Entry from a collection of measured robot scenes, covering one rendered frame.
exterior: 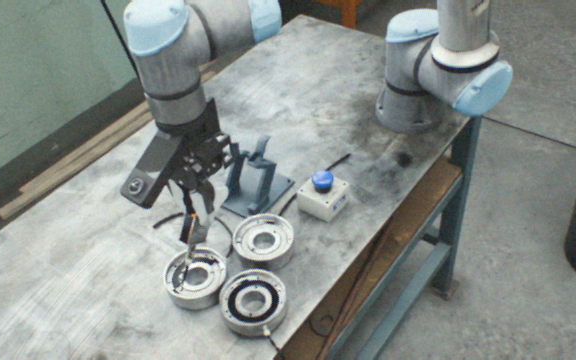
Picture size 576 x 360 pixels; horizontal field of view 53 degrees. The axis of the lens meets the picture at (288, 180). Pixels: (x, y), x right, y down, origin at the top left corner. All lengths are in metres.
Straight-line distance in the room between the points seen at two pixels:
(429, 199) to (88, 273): 0.82
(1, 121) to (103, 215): 1.42
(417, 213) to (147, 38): 0.90
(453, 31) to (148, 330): 0.69
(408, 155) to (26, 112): 1.77
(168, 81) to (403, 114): 0.63
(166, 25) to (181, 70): 0.06
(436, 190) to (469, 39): 0.55
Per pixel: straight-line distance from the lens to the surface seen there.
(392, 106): 1.24
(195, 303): 0.95
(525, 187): 2.37
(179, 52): 0.72
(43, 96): 2.61
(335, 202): 1.05
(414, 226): 1.40
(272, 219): 1.04
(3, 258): 1.19
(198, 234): 0.92
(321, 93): 1.37
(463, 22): 1.01
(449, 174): 1.54
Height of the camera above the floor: 1.59
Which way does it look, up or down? 43 degrees down
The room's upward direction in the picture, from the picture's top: 6 degrees counter-clockwise
